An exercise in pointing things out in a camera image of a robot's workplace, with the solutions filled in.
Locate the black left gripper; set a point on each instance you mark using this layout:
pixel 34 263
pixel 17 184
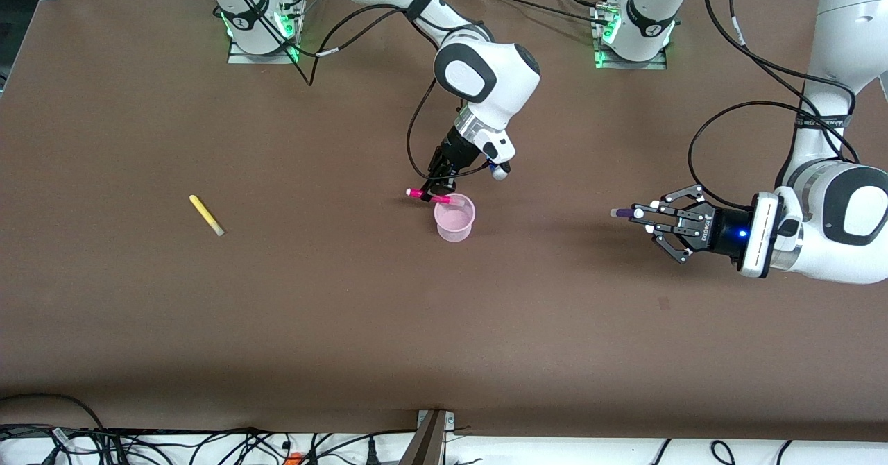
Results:
pixel 720 231

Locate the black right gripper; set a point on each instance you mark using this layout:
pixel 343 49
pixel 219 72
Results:
pixel 456 147

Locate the pink marker pen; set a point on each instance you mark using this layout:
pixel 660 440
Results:
pixel 418 193

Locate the purple marker pen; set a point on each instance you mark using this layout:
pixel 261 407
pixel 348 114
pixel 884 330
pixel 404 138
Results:
pixel 622 212

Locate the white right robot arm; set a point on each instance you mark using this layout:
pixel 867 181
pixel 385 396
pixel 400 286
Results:
pixel 499 76

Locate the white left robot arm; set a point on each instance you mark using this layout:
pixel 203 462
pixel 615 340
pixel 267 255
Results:
pixel 853 222

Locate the pink plastic cup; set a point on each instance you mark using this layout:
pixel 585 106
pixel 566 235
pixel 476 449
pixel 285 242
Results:
pixel 454 225

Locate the yellow marker pen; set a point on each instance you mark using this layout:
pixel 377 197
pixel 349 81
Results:
pixel 206 214

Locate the white left gripper mount plate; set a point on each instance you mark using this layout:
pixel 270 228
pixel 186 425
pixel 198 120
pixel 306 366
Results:
pixel 760 236

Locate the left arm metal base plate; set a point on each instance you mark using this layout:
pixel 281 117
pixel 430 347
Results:
pixel 631 64

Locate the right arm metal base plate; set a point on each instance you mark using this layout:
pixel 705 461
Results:
pixel 263 57

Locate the metal table edge bracket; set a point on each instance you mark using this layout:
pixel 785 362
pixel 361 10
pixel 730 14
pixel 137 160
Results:
pixel 449 420

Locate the dark aluminium post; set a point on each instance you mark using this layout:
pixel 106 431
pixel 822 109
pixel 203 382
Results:
pixel 424 444

